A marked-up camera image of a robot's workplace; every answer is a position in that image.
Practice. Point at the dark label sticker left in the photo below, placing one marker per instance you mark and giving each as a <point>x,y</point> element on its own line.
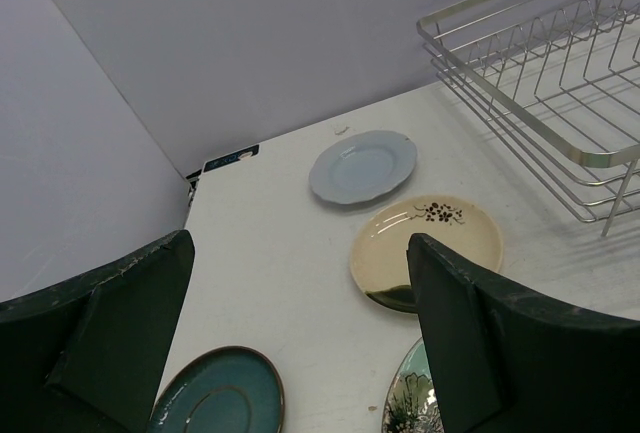
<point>230,158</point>

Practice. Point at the light blue scalloped plate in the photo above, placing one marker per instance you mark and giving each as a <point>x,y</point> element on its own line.
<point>363,167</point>

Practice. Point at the cream plate with flowers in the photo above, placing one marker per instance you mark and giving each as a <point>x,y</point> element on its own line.
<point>378,263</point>

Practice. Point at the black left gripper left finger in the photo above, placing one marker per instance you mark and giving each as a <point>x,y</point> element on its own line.
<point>88,354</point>

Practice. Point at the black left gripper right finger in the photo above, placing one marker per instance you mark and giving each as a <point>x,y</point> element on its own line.
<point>506,358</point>

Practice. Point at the dark teal saucer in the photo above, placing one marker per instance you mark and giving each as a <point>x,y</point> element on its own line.
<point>229,389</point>

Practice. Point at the mint green flower plate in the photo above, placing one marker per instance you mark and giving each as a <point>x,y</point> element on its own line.
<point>411,404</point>

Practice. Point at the metal wire dish rack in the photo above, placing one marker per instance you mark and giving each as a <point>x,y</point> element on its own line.
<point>557,82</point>

